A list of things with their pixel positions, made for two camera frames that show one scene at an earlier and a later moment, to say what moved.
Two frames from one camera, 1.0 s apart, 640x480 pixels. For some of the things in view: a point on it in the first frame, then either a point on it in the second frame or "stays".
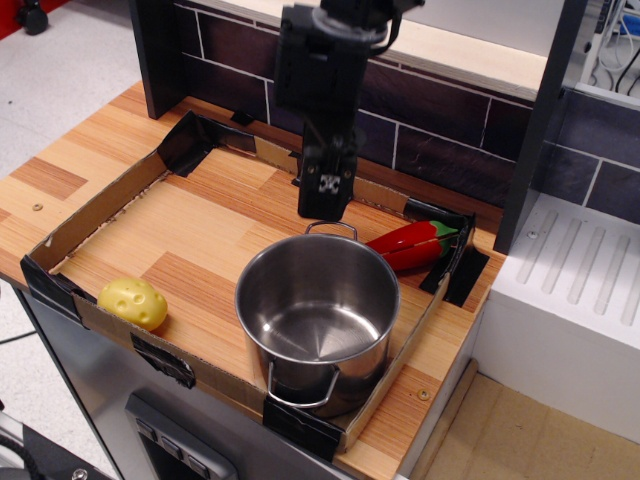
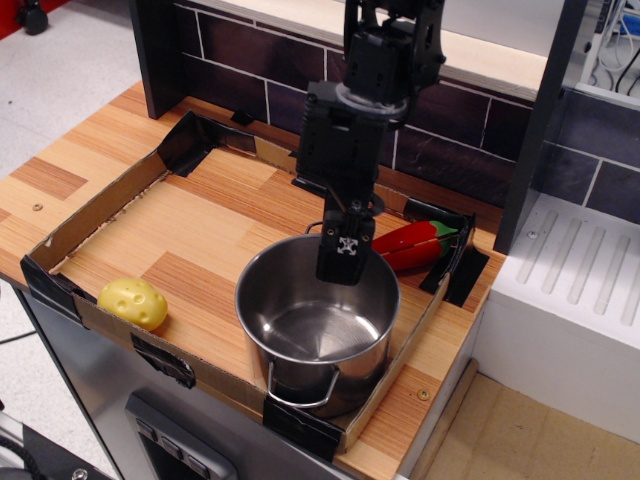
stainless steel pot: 320,309 stays
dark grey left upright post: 160,55 stays
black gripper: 320,67 to 341,142
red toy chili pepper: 415,247 stays
